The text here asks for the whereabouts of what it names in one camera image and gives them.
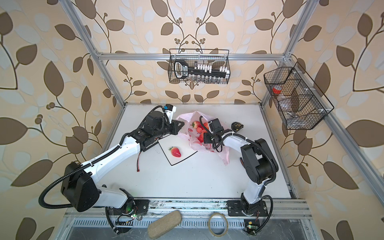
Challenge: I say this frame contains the black connector board with wires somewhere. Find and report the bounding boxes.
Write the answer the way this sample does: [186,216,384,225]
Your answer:
[136,140,160,174]

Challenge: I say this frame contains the black socket set tool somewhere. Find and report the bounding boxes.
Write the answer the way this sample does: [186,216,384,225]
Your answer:
[173,60,231,80]

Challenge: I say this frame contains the pink plastic bag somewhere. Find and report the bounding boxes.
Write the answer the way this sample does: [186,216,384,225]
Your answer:
[175,110,231,166]

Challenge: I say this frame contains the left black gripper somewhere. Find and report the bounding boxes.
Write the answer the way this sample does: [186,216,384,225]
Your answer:
[151,117,185,139]

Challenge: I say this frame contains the black wire basket back wall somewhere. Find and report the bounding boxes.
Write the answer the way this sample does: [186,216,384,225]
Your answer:
[168,48,231,85]

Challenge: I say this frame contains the beige oval sponge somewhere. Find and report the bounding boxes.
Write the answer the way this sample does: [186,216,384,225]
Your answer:
[148,210,182,239]

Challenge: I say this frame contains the black wire basket wall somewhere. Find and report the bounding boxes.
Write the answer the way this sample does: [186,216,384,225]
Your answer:
[264,63,334,130]
[168,48,231,85]

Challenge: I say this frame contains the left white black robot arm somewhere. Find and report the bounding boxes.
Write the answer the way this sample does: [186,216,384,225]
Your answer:
[39,104,185,212]

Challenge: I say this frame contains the black tape measure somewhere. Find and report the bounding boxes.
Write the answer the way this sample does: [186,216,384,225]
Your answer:
[231,122,244,133]

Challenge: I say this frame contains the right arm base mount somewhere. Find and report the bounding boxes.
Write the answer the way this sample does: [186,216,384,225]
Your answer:
[226,200,269,217]

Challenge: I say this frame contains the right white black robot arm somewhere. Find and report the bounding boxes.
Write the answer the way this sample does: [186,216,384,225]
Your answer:
[204,119,279,207]

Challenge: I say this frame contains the black wire basket right wall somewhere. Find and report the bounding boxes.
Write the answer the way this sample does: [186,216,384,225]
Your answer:
[264,63,334,130]

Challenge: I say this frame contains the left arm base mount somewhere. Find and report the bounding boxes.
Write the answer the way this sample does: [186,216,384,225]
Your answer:
[108,199,150,216]

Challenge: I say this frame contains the white square plate black rim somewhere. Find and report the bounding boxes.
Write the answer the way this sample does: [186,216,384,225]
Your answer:
[159,135,197,166]

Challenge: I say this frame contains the clear tape roll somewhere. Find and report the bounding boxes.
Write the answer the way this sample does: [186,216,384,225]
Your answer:
[208,213,229,237]

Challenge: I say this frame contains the red fake fruits in bag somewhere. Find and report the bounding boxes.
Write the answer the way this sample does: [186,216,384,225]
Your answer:
[191,121,209,143]

